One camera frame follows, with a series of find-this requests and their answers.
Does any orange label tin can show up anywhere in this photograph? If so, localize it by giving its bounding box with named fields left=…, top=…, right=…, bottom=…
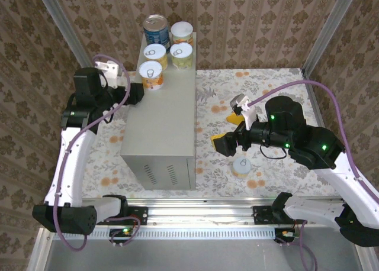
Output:
left=232, top=157, right=252, bottom=179
left=138, top=60, right=165, bottom=91

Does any yellow label tin can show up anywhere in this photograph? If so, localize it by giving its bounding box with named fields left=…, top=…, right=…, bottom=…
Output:
left=143, top=43, right=168, bottom=69

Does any green label tin can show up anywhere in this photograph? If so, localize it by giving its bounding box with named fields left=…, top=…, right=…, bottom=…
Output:
left=169, top=42, right=194, bottom=71

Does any tall blue tin can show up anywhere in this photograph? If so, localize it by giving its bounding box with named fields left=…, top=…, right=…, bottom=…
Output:
left=143, top=14, right=172, bottom=46

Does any peach label tin can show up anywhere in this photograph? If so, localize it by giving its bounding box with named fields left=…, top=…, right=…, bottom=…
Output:
left=170, top=21, right=195, bottom=47

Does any grey metal box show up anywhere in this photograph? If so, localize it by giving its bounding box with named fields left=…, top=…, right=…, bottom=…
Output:
left=120, top=31, right=198, bottom=191

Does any floral patterned table cover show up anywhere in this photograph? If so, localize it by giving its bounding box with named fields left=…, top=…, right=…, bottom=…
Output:
left=83, top=68, right=344, bottom=199

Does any small black controller board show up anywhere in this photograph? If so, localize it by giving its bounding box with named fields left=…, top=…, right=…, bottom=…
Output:
left=274, top=228, right=300, bottom=243
left=108, top=228, right=134, bottom=240

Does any grey metal lower shelf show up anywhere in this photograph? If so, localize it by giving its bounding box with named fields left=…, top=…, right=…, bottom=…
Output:
left=28, top=225, right=375, bottom=271

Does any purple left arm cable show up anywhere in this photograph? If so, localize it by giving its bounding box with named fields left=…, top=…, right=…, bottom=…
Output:
left=54, top=54, right=140, bottom=251

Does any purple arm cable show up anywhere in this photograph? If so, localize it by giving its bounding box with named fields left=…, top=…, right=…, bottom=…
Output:
left=248, top=80, right=379, bottom=270
left=54, top=54, right=140, bottom=251

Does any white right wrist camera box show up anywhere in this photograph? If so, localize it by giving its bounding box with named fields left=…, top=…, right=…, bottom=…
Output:
left=229, top=93, right=259, bottom=129

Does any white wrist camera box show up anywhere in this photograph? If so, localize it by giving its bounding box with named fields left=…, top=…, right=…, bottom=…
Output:
left=94, top=60, right=125, bottom=80
left=229, top=93, right=259, bottom=129

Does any aluminium table side rail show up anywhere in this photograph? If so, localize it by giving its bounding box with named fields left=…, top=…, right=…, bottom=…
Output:
left=301, top=69, right=330, bottom=133

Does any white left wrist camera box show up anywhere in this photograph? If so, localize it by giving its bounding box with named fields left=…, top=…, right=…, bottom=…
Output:
left=94, top=60, right=125, bottom=80

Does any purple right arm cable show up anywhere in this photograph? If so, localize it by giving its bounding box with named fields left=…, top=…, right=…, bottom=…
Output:
left=248, top=80, right=379, bottom=270

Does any long aluminium base rail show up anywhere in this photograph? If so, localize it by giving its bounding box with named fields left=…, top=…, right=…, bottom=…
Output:
left=41, top=197, right=365, bottom=228

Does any aluminium frame post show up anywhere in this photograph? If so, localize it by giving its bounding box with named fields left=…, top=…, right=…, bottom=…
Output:
left=34, top=0, right=98, bottom=82
left=301, top=0, right=361, bottom=76

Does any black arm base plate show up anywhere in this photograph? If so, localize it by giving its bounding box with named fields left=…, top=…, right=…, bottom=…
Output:
left=253, top=205, right=309, bottom=225
left=95, top=206, right=149, bottom=226

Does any white slotted cable duct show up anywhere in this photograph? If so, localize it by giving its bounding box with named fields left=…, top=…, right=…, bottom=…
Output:
left=52, top=228, right=278, bottom=241

